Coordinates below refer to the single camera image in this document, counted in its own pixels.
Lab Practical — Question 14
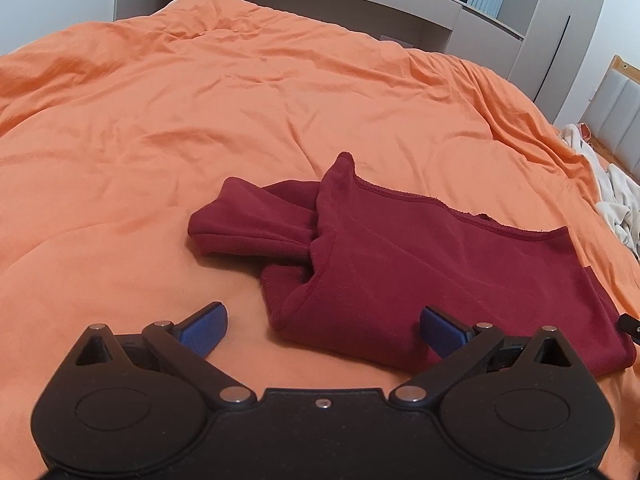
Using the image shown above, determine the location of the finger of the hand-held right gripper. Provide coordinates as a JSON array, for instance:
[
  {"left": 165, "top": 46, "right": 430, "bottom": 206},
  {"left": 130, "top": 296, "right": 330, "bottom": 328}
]
[{"left": 617, "top": 312, "right": 640, "bottom": 345}]

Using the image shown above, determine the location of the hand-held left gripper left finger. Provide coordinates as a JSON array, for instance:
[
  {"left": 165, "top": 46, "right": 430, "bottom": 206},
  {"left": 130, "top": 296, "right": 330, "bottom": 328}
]
[{"left": 74, "top": 301, "right": 257, "bottom": 409}]

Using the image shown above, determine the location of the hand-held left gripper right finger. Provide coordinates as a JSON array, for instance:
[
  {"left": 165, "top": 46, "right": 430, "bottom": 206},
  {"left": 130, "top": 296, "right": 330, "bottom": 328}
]
[{"left": 390, "top": 305, "right": 575, "bottom": 409}]

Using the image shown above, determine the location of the dark red long-sleeved shirt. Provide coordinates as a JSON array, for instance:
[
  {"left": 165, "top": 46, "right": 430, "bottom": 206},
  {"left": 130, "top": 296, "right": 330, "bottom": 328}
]
[{"left": 187, "top": 151, "right": 639, "bottom": 379}]

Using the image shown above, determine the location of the cream garment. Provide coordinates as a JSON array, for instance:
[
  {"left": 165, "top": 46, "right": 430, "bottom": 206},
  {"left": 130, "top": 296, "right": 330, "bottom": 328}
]
[{"left": 557, "top": 122, "right": 640, "bottom": 262}]

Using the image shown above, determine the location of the grey padded headboard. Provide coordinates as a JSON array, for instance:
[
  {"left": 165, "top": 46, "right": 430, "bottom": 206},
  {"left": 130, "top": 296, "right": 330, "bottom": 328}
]
[{"left": 580, "top": 54, "right": 640, "bottom": 182}]

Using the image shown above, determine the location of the orange duvet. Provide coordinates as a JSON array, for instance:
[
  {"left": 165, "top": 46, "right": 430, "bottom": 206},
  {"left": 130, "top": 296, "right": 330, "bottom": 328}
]
[{"left": 0, "top": 0, "right": 640, "bottom": 413}]

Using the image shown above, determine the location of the grey built-in wardrobe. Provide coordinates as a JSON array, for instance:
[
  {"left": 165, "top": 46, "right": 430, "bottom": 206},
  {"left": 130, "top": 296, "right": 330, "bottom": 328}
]
[{"left": 114, "top": 0, "right": 614, "bottom": 127}]

